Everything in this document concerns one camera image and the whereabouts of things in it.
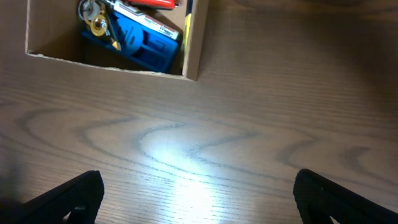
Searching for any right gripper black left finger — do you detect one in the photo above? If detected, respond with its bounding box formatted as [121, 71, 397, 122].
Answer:
[1, 170, 104, 224]

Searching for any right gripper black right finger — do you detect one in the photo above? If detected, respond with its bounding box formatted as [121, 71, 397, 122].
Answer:
[293, 169, 397, 224]

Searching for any blue plastic tool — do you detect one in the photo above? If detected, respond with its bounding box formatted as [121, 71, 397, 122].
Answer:
[81, 12, 180, 73]

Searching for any cardboard box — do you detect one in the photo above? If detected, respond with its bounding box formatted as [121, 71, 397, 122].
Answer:
[25, 0, 208, 80]

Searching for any black gold tape dispenser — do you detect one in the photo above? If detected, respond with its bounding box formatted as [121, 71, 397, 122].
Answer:
[77, 0, 122, 51]

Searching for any red stapler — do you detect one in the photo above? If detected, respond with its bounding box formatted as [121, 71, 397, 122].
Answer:
[125, 0, 181, 10]

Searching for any yellow highlighter pen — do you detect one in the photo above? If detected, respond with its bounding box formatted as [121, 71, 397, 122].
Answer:
[181, 0, 193, 65]

